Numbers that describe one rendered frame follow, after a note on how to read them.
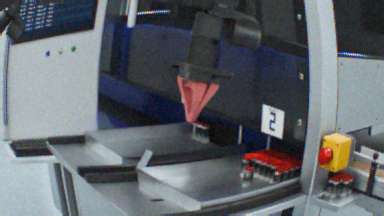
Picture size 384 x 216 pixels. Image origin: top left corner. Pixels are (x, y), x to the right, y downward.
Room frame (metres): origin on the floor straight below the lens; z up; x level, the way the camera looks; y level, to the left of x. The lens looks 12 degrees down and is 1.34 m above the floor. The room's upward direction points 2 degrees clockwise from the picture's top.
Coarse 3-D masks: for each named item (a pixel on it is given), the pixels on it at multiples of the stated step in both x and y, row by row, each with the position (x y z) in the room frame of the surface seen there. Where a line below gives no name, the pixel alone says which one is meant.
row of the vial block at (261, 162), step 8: (256, 160) 1.45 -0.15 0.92; (264, 160) 1.44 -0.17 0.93; (256, 168) 1.45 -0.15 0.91; (264, 168) 1.43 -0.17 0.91; (272, 168) 1.40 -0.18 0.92; (280, 168) 1.37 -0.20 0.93; (288, 168) 1.36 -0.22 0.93; (256, 176) 1.45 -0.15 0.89; (264, 176) 1.42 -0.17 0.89; (272, 176) 1.39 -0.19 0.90; (288, 176) 1.35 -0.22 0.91
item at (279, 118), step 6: (264, 108) 1.46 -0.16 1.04; (270, 108) 1.44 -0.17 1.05; (264, 114) 1.46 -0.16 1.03; (270, 114) 1.44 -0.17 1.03; (276, 114) 1.42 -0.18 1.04; (282, 114) 1.40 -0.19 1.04; (264, 120) 1.46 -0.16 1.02; (276, 120) 1.42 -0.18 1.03; (282, 120) 1.40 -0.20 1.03; (264, 126) 1.46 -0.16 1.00; (276, 126) 1.41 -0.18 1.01; (282, 126) 1.39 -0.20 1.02; (270, 132) 1.43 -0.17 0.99; (276, 132) 1.41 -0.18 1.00
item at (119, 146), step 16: (128, 128) 1.77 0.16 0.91; (144, 128) 1.79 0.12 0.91; (160, 128) 1.82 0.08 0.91; (176, 128) 1.85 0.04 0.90; (96, 144) 1.61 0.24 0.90; (112, 144) 1.71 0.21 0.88; (128, 144) 1.72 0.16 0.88; (144, 144) 1.73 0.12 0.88; (160, 144) 1.74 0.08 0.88; (176, 144) 1.75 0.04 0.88; (192, 144) 1.76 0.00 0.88; (208, 144) 1.76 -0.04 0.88; (240, 144) 1.64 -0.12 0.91; (112, 160) 1.52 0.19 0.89; (128, 160) 1.48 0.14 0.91; (160, 160) 1.53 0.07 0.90
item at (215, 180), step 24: (144, 168) 1.41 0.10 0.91; (168, 168) 1.44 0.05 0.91; (192, 168) 1.47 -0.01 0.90; (216, 168) 1.51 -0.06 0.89; (240, 168) 1.53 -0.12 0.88; (168, 192) 1.29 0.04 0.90; (192, 192) 1.35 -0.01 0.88; (216, 192) 1.35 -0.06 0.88; (240, 192) 1.34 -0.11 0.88; (264, 192) 1.27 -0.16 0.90
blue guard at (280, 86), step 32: (128, 32) 2.05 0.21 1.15; (160, 32) 1.87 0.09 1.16; (128, 64) 2.03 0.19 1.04; (160, 64) 1.86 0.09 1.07; (224, 64) 1.60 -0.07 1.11; (256, 64) 1.49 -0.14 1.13; (288, 64) 1.38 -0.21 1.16; (224, 96) 1.60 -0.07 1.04; (256, 96) 1.49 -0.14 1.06; (288, 96) 1.38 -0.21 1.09; (288, 128) 1.38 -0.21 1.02
